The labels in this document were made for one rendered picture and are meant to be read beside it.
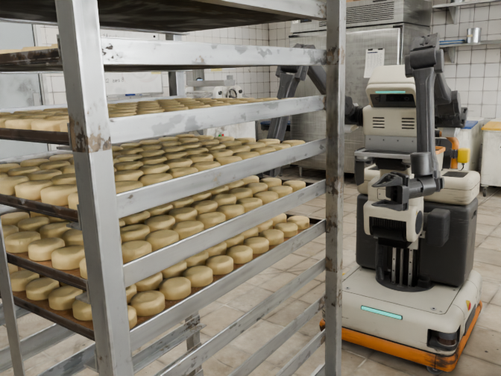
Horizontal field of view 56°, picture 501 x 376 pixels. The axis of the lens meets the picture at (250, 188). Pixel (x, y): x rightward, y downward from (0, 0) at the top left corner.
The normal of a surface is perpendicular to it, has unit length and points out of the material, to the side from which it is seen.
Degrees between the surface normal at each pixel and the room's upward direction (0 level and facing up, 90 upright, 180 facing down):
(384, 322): 90
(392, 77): 42
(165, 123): 90
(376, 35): 90
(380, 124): 98
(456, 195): 90
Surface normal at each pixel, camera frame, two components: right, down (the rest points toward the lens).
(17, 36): 0.77, 0.12
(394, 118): -0.56, 0.34
